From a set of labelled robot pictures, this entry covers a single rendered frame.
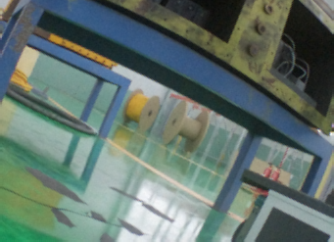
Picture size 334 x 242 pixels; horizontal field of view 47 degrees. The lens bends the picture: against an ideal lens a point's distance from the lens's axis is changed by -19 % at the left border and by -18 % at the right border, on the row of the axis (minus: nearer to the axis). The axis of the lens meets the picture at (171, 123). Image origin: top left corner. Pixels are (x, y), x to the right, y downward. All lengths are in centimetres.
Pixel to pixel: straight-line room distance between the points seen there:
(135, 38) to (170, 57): 16
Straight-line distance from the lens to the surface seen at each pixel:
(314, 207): 118
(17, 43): 147
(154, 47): 162
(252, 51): 181
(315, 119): 217
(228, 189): 283
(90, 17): 153
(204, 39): 169
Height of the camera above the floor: 33
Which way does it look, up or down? 1 degrees up
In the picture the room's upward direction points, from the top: 24 degrees clockwise
